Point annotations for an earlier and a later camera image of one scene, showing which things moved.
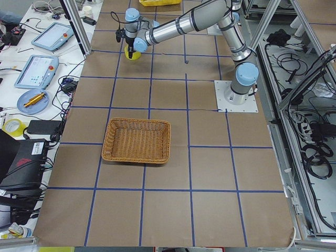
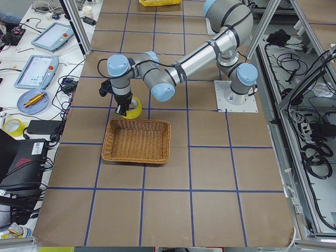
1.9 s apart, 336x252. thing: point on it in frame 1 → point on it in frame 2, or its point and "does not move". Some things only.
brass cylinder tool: (34, 100) does not move
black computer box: (27, 169) does not move
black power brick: (44, 126) does not move
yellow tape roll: (136, 55) → (135, 113)
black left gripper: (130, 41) → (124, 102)
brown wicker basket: (137, 140) does not move
